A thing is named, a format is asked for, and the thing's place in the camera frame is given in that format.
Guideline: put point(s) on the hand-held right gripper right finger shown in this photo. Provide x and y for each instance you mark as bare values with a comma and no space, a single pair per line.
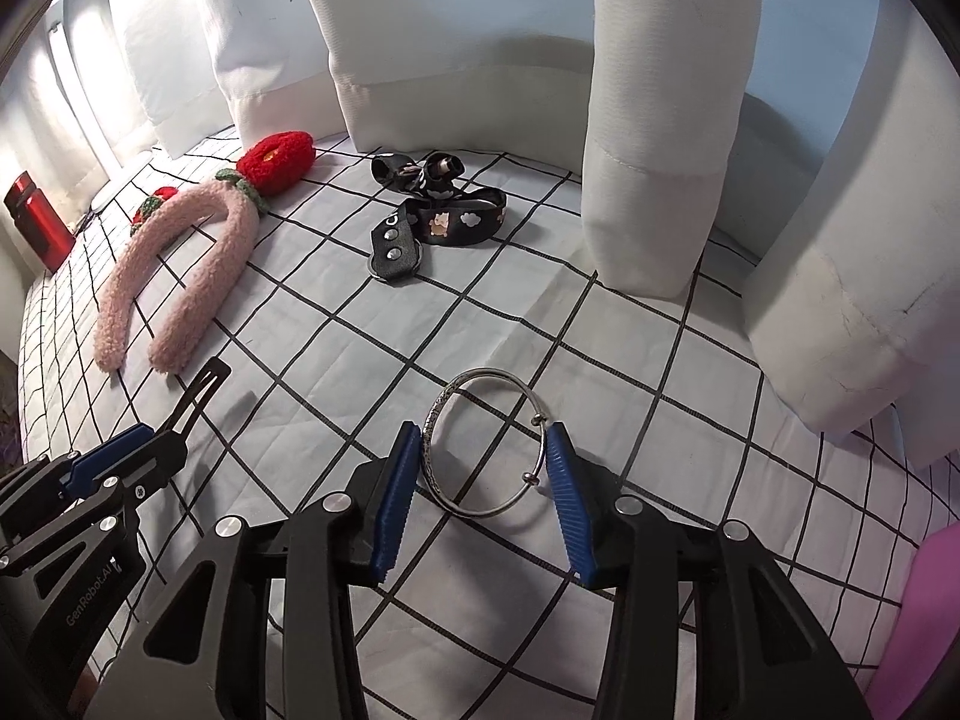
570,502

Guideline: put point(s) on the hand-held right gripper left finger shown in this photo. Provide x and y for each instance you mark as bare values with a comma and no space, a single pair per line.
394,502

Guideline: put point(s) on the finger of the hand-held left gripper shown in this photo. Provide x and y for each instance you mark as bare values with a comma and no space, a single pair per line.
154,465
112,450

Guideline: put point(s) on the black hairpin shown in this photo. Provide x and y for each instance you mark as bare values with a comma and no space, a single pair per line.
223,366

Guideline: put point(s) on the pink plastic storage box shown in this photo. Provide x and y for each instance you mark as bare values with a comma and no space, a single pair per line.
930,615

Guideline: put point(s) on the black grid white tablecloth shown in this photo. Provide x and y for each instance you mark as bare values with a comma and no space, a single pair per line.
600,360

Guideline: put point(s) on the pink plush strawberry headband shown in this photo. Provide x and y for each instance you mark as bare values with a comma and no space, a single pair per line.
120,300

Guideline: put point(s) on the red metal bottle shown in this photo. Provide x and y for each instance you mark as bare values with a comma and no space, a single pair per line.
37,225

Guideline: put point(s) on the white curtain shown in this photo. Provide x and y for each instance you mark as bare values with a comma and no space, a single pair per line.
660,165

